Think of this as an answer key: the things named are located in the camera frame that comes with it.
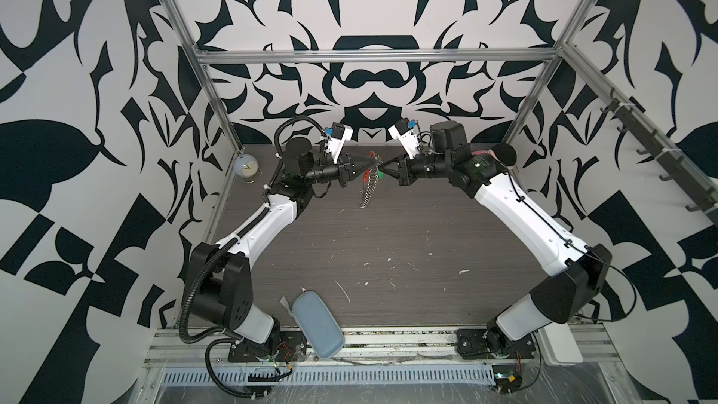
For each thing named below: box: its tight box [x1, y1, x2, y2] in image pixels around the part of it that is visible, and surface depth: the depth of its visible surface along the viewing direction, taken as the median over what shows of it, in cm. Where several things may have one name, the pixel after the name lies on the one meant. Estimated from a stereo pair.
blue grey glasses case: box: [291, 289, 345, 360], surface depth 77 cm
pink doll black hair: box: [471, 143, 518, 168], surface depth 111 cm
